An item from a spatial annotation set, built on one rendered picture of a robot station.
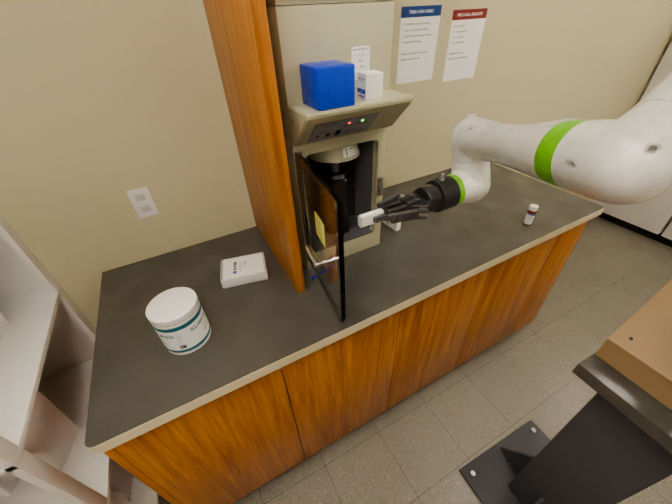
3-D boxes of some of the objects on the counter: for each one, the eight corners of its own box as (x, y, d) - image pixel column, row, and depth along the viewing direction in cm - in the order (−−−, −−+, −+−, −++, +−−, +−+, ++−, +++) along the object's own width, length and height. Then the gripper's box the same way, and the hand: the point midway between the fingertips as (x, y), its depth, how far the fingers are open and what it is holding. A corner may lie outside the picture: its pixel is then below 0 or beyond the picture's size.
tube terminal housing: (283, 237, 132) (243, 8, 84) (349, 216, 143) (346, 4, 96) (307, 270, 115) (274, 6, 67) (380, 243, 126) (395, 1, 78)
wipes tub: (164, 330, 95) (143, 296, 86) (207, 313, 100) (192, 280, 91) (168, 363, 86) (145, 329, 77) (215, 343, 91) (200, 309, 81)
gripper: (418, 176, 88) (346, 197, 79) (452, 194, 79) (374, 221, 70) (415, 199, 92) (346, 222, 84) (447, 219, 83) (373, 247, 75)
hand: (371, 217), depth 78 cm, fingers closed
